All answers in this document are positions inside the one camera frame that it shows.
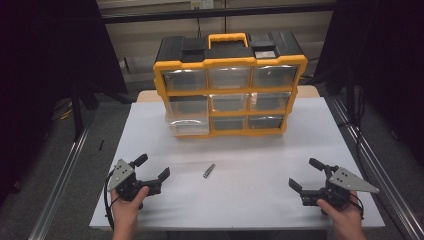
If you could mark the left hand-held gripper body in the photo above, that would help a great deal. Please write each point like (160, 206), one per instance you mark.
(124, 175)

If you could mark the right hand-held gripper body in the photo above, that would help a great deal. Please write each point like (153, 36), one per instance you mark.
(343, 180)

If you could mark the small metal cylinder piece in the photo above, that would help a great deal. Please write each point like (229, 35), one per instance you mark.
(209, 170)

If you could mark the clear plastic organizer drawer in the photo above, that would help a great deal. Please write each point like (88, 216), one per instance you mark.
(190, 126)

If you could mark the person's left hand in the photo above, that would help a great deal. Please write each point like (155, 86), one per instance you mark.
(126, 210)

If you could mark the person's right hand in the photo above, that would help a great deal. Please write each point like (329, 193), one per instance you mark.
(345, 216)

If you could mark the small black stick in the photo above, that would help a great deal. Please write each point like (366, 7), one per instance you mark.
(101, 145)

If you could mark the set of clear small drawers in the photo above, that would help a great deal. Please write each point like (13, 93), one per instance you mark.
(230, 78)

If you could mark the black curtain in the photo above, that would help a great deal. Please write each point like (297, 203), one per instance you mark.
(43, 66)
(383, 60)

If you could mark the yellow black drawer organizer case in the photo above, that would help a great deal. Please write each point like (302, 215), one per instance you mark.
(230, 53)

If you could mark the black horizontal bar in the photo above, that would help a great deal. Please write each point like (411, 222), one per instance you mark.
(216, 13)

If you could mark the aluminium floor rail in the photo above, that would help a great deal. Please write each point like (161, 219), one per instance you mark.
(56, 186)
(383, 173)

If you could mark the white wall outlet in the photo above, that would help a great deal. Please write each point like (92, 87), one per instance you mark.
(201, 4)

